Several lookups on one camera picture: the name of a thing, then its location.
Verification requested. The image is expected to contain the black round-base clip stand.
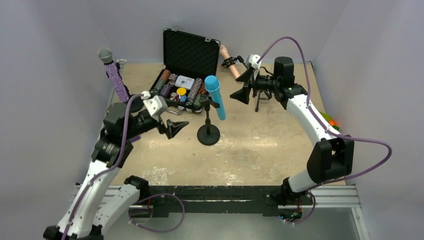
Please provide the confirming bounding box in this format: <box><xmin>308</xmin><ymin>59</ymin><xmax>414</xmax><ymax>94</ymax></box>
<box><xmin>104</xmin><ymin>61</ymin><xmax>144</xmax><ymax>113</ymax></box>

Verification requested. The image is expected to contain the black tripod shock-mount stand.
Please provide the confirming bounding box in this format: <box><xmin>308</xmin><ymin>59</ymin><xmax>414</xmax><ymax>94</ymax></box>
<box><xmin>232</xmin><ymin>55</ymin><xmax>272</xmax><ymax>112</ymax></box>

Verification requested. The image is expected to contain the blue microphone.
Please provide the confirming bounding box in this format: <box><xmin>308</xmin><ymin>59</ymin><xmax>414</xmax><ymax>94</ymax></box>
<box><xmin>204</xmin><ymin>75</ymin><xmax>226</xmax><ymax>121</ymax></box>

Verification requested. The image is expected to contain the pink microphone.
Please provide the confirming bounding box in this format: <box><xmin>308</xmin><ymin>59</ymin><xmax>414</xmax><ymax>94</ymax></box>
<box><xmin>219</xmin><ymin>44</ymin><xmax>241</xmax><ymax>79</ymax></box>

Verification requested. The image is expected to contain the purple glitter microphone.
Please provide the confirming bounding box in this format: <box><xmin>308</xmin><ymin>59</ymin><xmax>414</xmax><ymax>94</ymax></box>
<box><xmin>97</xmin><ymin>47</ymin><xmax>130</xmax><ymax>103</ymax></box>

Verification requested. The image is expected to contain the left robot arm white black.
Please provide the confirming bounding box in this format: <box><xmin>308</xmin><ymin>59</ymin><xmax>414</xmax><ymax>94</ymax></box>
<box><xmin>43</xmin><ymin>96</ymin><xmax>188</xmax><ymax>240</ymax></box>

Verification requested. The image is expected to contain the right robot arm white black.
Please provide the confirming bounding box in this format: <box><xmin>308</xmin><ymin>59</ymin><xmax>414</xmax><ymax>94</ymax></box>
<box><xmin>230</xmin><ymin>54</ymin><xmax>354</xmax><ymax>198</ymax></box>

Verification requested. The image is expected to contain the yellow dealer chip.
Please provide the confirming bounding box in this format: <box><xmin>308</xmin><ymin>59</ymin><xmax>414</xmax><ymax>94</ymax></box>
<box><xmin>176</xmin><ymin>87</ymin><xmax>187</xmax><ymax>96</ymax></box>

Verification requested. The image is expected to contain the purple metronome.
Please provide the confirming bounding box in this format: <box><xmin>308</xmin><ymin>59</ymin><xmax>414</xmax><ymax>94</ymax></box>
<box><xmin>129</xmin><ymin>135</ymin><xmax>141</xmax><ymax>143</ymax></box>

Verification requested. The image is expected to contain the white card deck box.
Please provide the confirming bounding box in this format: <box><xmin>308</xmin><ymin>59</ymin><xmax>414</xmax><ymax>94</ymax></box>
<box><xmin>174</xmin><ymin>75</ymin><xmax>195</xmax><ymax>90</ymax></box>

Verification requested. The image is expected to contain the black poker chip case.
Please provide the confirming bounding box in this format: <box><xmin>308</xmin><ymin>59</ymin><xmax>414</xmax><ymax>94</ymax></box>
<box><xmin>150</xmin><ymin>28</ymin><xmax>221</xmax><ymax>114</ymax></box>

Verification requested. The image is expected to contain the green lego brick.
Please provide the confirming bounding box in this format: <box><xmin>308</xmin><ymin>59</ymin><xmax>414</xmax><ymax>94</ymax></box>
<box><xmin>319</xmin><ymin>111</ymin><xmax>332</xmax><ymax>122</ymax></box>

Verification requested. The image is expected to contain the orange toy piece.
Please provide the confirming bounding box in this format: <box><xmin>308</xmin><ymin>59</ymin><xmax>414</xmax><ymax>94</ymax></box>
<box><xmin>328</xmin><ymin>119</ymin><xmax>338</xmax><ymax>128</ymax></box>

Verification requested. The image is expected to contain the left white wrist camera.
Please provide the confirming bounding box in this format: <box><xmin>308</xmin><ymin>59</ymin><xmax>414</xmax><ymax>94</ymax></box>
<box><xmin>140</xmin><ymin>91</ymin><xmax>168</xmax><ymax>118</ymax></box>

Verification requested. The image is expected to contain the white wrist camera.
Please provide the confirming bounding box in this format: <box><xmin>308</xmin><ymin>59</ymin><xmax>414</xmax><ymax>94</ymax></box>
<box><xmin>140</xmin><ymin>91</ymin><xmax>168</xmax><ymax>118</ymax></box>
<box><xmin>247</xmin><ymin>54</ymin><xmax>262</xmax><ymax>70</ymax></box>

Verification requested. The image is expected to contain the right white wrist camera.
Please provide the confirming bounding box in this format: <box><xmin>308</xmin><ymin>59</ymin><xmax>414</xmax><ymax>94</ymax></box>
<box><xmin>247</xmin><ymin>54</ymin><xmax>262</xmax><ymax>70</ymax></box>

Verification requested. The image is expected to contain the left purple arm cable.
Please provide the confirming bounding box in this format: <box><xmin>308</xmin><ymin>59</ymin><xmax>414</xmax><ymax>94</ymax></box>
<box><xmin>61</xmin><ymin>93</ymin><xmax>145</xmax><ymax>240</ymax></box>

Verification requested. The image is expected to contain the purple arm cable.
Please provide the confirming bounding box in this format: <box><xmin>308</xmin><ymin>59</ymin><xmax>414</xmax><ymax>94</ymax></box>
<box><xmin>256</xmin><ymin>36</ymin><xmax>393</xmax><ymax>191</ymax></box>
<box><xmin>61</xmin><ymin>93</ymin><xmax>145</xmax><ymax>240</ymax></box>

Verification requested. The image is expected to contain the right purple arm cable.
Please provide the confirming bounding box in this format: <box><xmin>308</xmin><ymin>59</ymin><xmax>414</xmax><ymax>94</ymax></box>
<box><xmin>256</xmin><ymin>36</ymin><xmax>393</xmax><ymax>191</ymax></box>

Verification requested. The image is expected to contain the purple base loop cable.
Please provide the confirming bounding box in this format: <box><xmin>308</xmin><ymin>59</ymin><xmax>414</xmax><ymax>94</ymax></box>
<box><xmin>128</xmin><ymin>193</ymin><xmax>186</xmax><ymax>234</ymax></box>

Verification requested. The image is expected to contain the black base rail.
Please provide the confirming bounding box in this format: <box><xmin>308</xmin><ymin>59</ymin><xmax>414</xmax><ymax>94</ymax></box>
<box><xmin>135</xmin><ymin>185</ymin><xmax>313</xmax><ymax>218</ymax></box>

